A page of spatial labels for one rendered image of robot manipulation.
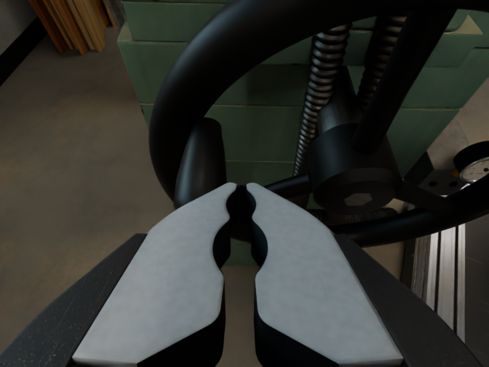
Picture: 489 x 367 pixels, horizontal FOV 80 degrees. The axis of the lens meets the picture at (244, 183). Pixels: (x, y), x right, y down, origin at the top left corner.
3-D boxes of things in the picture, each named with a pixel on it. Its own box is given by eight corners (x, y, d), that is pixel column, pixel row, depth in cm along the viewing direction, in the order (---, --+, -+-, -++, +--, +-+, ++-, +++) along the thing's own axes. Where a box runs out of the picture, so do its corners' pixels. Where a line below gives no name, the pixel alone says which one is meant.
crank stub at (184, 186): (235, 217, 13) (212, 237, 15) (236, 121, 16) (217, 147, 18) (180, 204, 12) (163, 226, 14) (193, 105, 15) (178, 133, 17)
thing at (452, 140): (409, 196, 52) (434, 170, 46) (391, 143, 59) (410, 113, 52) (455, 197, 52) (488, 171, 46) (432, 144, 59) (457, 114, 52)
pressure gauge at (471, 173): (442, 188, 45) (479, 156, 38) (434, 169, 47) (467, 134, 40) (483, 189, 45) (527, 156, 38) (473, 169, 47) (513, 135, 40)
